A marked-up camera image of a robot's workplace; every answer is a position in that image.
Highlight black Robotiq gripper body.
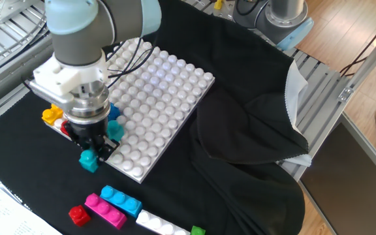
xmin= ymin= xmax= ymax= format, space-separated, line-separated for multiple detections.
xmin=64 ymin=116 xmax=110 ymax=149

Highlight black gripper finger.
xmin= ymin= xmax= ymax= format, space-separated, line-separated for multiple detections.
xmin=66 ymin=129 xmax=89 ymax=153
xmin=97 ymin=136 xmax=121 ymax=163

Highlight red two-stud block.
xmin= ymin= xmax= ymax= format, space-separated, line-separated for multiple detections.
xmin=59 ymin=119 xmax=72 ymax=138

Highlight teal four-stud block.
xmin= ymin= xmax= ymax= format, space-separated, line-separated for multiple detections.
xmin=78 ymin=119 xmax=126 ymax=174

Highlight blue four-stud block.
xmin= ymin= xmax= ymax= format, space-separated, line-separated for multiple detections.
xmin=108 ymin=102 xmax=123 ymax=122

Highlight yellow four-stud block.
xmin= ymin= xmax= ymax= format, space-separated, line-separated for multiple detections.
xmin=41 ymin=103 xmax=65 ymax=127

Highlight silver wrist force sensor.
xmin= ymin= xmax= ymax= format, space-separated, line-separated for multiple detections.
xmin=64 ymin=81 xmax=111 ymax=125

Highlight light blue three-stud block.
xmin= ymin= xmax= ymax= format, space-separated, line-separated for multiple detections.
xmin=100 ymin=185 xmax=143 ymax=219

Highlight white studded baseplate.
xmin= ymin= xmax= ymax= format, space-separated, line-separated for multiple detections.
xmin=42 ymin=38 xmax=215 ymax=184

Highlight pink three-stud block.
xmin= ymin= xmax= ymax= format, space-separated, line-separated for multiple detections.
xmin=84 ymin=193 xmax=128 ymax=230

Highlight small red block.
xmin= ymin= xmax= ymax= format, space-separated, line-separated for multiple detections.
xmin=68 ymin=204 xmax=91 ymax=227

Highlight white four-stud block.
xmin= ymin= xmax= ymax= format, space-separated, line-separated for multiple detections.
xmin=135 ymin=209 xmax=191 ymax=235

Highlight white printed paper sheet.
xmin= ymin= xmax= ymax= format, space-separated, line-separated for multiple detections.
xmin=0 ymin=184 xmax=63 ymax=235

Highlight black cloth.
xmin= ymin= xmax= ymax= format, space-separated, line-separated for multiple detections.
xmin=0 ymin=0 xmax=309 ymax=235

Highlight white cloth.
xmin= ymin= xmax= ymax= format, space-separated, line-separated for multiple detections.
xmin=277 ymin=60 xmax=313 ymax=167

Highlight dark flat panel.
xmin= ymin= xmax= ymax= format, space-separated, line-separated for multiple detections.
xmin=298 ymin=112 xmax=376 ymax=235

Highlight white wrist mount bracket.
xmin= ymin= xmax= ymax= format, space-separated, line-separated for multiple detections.
xmin=24 ymin=52 xmax=110 ymax=108

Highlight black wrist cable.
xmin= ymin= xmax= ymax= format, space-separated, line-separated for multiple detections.
xmin=104 ymin=38 xmax=156 ymax=89

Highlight black base cable loops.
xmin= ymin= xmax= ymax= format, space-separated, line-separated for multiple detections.
xmin=235 ymin=0 xmax=270 ymax=17

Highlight metal corner bracket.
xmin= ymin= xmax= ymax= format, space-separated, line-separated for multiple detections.
xmin=337 ymin=86 xmax=354 ymax=103

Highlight dark floor cable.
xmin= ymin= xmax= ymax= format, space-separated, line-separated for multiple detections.
xmin=339 ymin=11 xmax=376 ymax=78

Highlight aluminium frame post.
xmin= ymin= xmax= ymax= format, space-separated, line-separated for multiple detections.
xmin=337 ymin=19 xmax=376 ymax=104

